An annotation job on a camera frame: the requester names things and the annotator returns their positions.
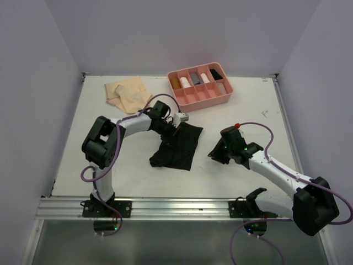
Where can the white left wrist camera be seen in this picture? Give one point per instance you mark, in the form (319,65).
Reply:
(180,117)

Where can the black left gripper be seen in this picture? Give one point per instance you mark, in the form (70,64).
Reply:
(168,138)

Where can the aluminium table frame rail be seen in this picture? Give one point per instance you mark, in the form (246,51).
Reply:
(167,194)

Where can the pink underwear cream waistband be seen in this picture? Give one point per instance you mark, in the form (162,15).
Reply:
(222,88)

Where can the black underwear orange trim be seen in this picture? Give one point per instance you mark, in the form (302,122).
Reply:
(179,156)

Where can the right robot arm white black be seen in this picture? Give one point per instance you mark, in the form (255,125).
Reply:
(306,201)

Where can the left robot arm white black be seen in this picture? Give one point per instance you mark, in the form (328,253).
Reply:
(102,145)

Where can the black rolled underwear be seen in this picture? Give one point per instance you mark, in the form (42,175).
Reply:
(216,76)

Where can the pink divided organizer tray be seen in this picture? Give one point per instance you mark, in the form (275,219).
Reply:
(203,95)

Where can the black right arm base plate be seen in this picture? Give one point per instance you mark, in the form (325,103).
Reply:
(247,208)

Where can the beige underwear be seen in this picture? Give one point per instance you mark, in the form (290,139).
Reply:
(129,95)

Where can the brown rolled underwear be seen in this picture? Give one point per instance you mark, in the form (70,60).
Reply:
(175,83)

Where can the grey rolled underwear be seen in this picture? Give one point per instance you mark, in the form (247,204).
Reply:
(195,79)

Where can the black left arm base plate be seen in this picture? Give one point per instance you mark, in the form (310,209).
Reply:
(94,208)

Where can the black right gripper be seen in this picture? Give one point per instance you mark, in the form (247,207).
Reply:
(215,153)

